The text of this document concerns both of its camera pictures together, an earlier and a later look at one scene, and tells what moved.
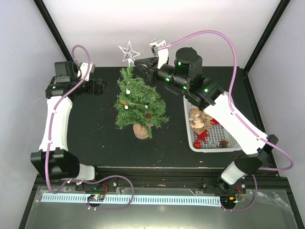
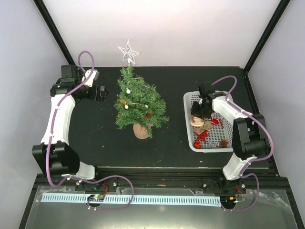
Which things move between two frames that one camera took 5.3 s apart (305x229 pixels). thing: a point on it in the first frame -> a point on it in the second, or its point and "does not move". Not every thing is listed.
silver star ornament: (129, 54) does not move
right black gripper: (149, 73) -> (193, 111)
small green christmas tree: (139, 104) does not move
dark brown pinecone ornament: (148, 115) does not move
